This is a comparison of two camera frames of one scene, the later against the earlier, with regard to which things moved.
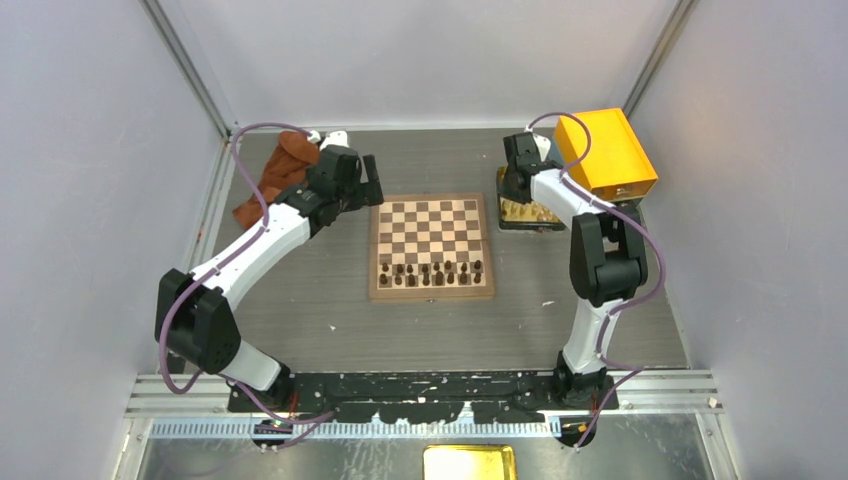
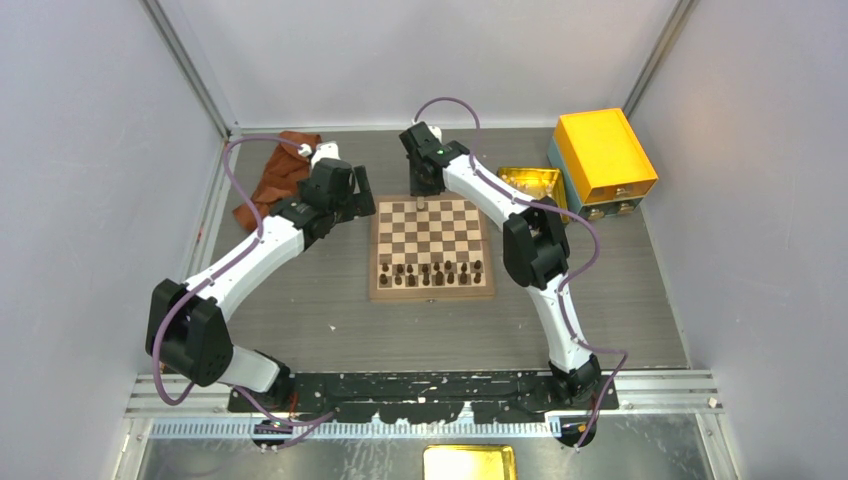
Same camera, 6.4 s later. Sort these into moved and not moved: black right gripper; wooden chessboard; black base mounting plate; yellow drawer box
Moved: black right gripper
Not moved: yellow drawer box; black base mounting plate; wooden chessboard
